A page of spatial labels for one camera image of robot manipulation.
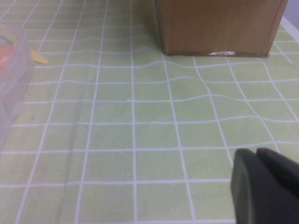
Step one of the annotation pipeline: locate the green checkered tablecloth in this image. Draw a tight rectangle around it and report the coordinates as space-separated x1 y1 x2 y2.
0 0 299 224

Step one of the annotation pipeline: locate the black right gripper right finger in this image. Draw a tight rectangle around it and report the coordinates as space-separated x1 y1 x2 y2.
256 147 299 210

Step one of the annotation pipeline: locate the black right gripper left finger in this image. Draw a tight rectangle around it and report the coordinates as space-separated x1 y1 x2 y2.
230 148 299 224

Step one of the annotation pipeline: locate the yellow plastic knife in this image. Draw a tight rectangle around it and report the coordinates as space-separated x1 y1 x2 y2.
29 48 49 65

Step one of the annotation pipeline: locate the brown cardboard box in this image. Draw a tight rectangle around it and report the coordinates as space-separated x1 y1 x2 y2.
154 0 289 58

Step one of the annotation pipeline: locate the orange egg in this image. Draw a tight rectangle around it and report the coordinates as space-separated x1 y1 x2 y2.
0 44 16 73

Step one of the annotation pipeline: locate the transparent plastic egg box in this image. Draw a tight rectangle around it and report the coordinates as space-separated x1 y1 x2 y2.
0 22 35 150

